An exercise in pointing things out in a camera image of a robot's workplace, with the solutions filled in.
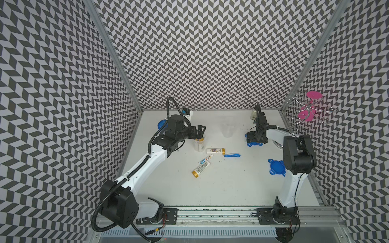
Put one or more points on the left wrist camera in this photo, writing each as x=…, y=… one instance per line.
x=187, y=113

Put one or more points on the blue toothbrush upper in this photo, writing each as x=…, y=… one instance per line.
x=232, y=155

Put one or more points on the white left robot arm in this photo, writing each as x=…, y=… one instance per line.
x=118, y=205

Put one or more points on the pink plastic glass upper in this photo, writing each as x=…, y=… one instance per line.
x=314, y=95

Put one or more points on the clear plastic cup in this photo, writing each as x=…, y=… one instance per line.
x=228, y=128
x=199, y=145

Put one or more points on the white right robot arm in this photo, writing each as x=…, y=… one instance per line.
x=299, y=159

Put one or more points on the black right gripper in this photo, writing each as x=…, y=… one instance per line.
x=250, y=138

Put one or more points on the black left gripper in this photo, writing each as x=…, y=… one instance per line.
x=199, y=132

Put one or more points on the aluminium front rail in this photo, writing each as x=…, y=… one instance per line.
x=248, y=224

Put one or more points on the blue lid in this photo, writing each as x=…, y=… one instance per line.
x=252, y=141
x=277, y=167
x=161, y=123

